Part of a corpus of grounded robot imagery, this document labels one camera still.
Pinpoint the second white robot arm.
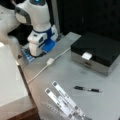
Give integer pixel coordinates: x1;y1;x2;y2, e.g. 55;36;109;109
0;5;23;64

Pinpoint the white label tag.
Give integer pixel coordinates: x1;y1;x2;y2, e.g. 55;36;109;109
82;52;92;60

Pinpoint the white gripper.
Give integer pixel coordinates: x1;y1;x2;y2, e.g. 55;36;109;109
27;23;58;57

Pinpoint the lower metal ruler strip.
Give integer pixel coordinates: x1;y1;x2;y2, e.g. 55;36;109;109
42;102;67;120

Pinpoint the black pen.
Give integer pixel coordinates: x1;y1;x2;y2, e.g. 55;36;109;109
74;86;102;93

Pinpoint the black lidded box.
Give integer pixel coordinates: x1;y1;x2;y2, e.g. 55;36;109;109
71;32;120;76

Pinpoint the white cable with adapter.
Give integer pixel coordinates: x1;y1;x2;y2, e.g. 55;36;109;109
26;46;72;84

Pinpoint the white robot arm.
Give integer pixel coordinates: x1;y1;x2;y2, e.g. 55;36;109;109
15;0;58;57

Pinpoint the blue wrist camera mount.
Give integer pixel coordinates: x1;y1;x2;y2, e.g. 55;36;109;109
42;25;58;53

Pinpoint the blue striped object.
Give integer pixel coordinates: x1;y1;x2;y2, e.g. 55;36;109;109
21;48;35;63

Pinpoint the white foam block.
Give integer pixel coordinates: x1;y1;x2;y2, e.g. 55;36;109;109
0;45;28;107

